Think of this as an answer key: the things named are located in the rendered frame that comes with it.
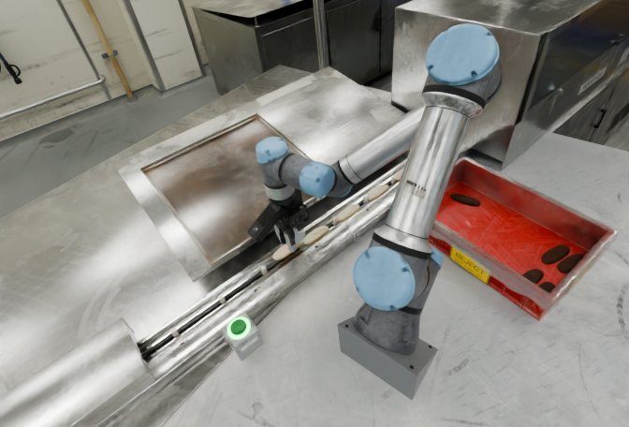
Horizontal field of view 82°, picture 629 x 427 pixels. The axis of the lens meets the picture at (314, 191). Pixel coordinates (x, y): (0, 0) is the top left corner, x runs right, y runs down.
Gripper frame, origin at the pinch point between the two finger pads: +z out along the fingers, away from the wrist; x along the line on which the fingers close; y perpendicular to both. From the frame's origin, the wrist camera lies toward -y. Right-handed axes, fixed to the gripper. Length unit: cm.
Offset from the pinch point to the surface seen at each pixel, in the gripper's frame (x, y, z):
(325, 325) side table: -23.3, -5.8, 7.2
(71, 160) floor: 287, -46, 89
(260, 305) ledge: -9.0, -15.9, 3.5
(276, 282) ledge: -6.3, -8.6, 2.9
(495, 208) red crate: -31, 61, 7
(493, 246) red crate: -39, 47, 7
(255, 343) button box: -16.5, -22.6, 3.9
